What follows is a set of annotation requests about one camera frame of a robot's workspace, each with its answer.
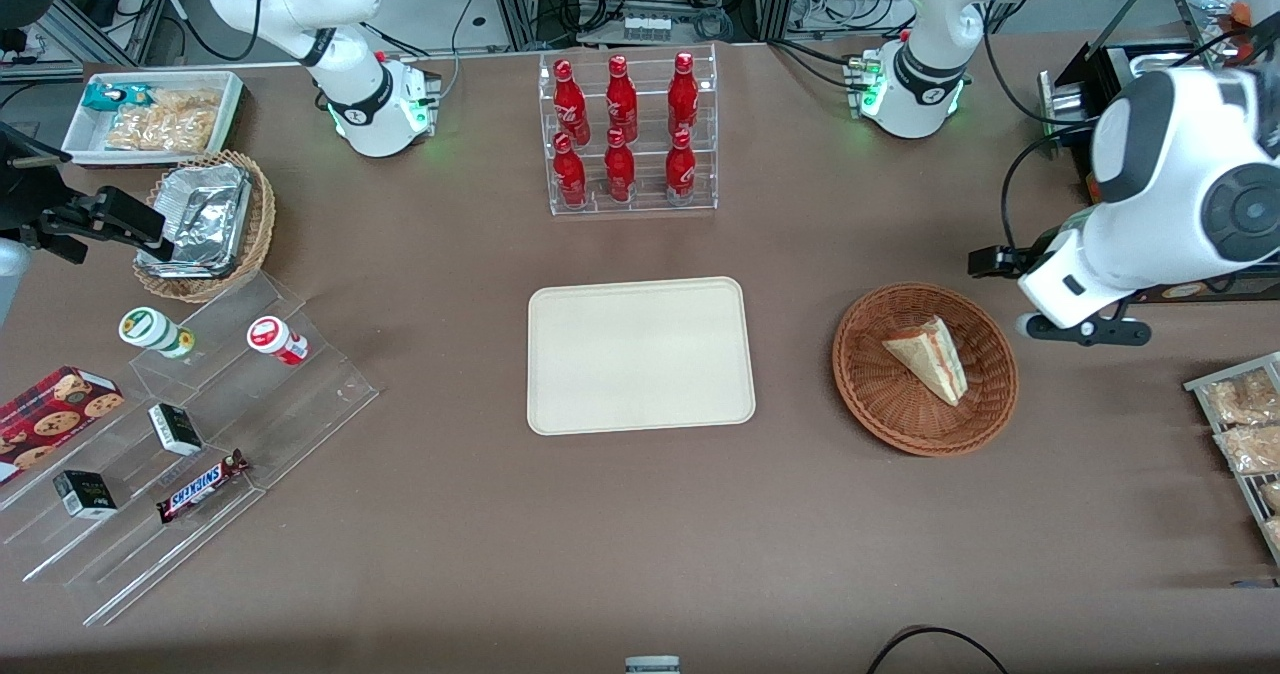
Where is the aluminium foil container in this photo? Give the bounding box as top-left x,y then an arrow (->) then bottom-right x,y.
138,162 -> 253,277

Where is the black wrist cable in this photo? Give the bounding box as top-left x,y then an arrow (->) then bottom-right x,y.
998,119 -> 1101,255

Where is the oval light wicker basket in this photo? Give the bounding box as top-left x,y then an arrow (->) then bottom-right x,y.
133,150 -> 277,304

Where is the teal snack packet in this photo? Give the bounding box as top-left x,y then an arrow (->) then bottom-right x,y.
82,82 -> 151,113

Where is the red tartan cookie box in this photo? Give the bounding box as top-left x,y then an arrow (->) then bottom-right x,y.
0,366 -> 126,485

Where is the black looped floor cable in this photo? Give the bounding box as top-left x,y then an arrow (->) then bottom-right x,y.
865,626 -> 1011,674

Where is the white rectangular snack bin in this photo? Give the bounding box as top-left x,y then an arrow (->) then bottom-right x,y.
62,70 -> 244,167

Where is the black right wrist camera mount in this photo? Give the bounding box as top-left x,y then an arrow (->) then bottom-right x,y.
0,122 -> 76,255

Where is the small black box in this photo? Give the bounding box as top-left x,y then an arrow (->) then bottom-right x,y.
148,403 -> 204,456
53,470 -> 118,520

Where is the red cola bottle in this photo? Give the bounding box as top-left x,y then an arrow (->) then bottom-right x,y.
553,59 -> 591,147
668,51 -> 700,140
665,128 -> 697,207
606,55 -> 639,143
553,133 -> 588,210
604,128 -> 637,205

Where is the red-lidded white cup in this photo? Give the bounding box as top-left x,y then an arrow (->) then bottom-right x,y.
247,316 -> 309,366

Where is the clear bag of crackers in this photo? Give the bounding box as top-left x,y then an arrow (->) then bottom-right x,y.
105,89 -> 221,153

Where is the clear acrylic bottle rack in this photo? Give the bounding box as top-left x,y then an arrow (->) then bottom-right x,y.
538,44 -> 719,217

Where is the grey wire pastry rack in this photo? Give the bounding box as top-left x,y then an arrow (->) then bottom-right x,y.
1185,352 -> 1280,565

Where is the stainless steel side bracket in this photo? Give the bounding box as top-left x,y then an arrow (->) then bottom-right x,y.
1038,71 -> 1097,135

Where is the black hot food warmer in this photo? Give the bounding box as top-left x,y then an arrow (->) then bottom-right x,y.
1040,0 -> 1280,305

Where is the Snickers chocolate bar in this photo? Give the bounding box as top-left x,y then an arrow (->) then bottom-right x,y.
157,449 -> 250,525

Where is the clear bagged pastry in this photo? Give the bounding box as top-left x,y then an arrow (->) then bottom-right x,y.
1203,369 -> 1280,425
1215,424 -> 1280,475

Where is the stainless steel pan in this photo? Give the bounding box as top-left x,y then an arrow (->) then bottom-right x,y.
1128,49 -> 1206,83

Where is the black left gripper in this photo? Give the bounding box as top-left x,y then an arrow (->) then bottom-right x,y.
967,243 -> 1043,281

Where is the beige plastic tray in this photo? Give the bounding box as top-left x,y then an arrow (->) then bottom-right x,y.
527,276 -> 757,437

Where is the round brown wicker basket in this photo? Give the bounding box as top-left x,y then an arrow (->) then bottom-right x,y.
832,282 -> 1019,457

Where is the green-lidded white cup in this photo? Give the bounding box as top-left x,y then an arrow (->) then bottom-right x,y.
118,307 -> 196,360

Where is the triangle sandwich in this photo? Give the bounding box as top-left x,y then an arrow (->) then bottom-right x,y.
882,316 -> 969,407

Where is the clear acrylic stepped display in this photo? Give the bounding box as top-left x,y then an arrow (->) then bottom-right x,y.
0,272 -> 379,627

